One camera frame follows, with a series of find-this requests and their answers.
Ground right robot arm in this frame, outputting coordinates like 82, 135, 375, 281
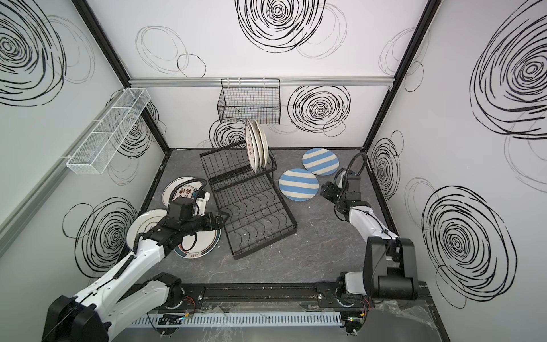
321, 169, 419, 305

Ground black wire wall basket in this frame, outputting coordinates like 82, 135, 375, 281
217, 78, 281, 125

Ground white mesh wall shelf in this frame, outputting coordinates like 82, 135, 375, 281
66, 88, 150, 175

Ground white plate red characters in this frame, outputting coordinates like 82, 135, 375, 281
162, 177, 202, 207

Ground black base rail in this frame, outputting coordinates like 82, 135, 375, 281
127, 281, 432, 311

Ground cream floral plate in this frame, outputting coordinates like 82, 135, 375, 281
256, 122, 269, 168

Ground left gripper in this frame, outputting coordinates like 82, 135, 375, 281
181, 209, 230, 237

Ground blue striped plate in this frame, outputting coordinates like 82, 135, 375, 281
302, 148, 340, 176
279, 168, 319, 202

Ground white plate black outline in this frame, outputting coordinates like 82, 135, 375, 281
126, 209, 167, 250

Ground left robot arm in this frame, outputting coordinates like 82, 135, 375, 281
41, 198, 229, 341

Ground white slotted cable duct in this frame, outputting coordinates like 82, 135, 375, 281
129, 312, 343, 329

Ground orange sunburst plate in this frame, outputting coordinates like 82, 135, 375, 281
245, 120, 258, 172
251, 120, 264, 169

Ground black wire dish rack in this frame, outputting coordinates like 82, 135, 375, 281
200, 141, 298, 260

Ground red green rimmed plate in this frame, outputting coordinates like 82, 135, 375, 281
174, 230, 222, 259

